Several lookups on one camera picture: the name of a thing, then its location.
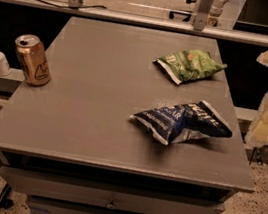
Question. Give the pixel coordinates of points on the blue chip bag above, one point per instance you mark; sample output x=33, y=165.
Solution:
x=181, y=123

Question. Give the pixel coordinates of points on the orange soda can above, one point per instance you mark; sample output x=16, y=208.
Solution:
x=31, y=55

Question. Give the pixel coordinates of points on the green chip bag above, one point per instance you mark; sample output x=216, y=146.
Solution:
x=184, y=66

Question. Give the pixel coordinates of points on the upper grey drawer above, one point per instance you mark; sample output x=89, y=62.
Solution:
x=104, y=195

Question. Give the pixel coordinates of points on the metal bracket right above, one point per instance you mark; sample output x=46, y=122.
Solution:
x=201, y=11

